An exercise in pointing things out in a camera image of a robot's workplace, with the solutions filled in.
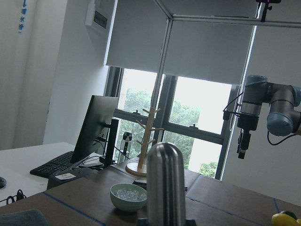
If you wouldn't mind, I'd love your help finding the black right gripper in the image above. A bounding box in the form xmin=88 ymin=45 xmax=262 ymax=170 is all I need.
xmin=237 ymin=113 xmax=259 ymax=159

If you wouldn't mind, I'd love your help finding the silver metal muddler rod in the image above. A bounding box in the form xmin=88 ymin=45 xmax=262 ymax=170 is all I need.
xmin=147 ymin=142 xmax=186 ymax=226

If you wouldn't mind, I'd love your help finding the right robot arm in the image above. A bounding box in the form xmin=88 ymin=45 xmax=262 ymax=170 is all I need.
xmin=237 ymin=75 xmax=301 ymax=159

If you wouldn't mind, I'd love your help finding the yellow lemon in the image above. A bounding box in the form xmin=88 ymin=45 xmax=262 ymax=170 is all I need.
xmin=271 ymin=213 xmax=301 ymax=226

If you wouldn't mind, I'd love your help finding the white window blind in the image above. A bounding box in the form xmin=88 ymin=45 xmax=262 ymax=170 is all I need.
xmin=107 ymin=0 xmax=257 ymax=84

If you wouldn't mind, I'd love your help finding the wooden mug tree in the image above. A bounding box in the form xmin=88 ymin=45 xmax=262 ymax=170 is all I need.
xmin=126 ymin=107 xmax=164 ymax=177

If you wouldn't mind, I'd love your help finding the green bowl of ice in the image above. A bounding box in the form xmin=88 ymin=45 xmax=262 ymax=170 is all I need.
xmin=110 ymin=183 xmax=147 ymax=212

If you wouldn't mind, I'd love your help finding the black computer monitor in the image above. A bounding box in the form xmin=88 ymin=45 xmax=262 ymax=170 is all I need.
xmin=70 ymin=95 xmax=119 ymax=168

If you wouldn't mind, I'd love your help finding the black keyboard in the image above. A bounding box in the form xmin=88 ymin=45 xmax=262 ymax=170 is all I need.
xmin=30 ymin=151 xmax=73 ymax=178

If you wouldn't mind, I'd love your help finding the black box with label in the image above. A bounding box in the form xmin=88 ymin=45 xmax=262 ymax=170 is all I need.
xmin=47 ymin=167 xmax=99 ymax=190

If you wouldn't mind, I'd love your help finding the grey folded cloth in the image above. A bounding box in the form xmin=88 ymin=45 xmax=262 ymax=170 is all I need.
xmin=0 ymin=209 xmax=49 ymax=226

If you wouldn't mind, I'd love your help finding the black computer mouse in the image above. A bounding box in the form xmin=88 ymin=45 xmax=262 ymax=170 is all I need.
xmin=0 ymin=177 xmax=7 ymax=189

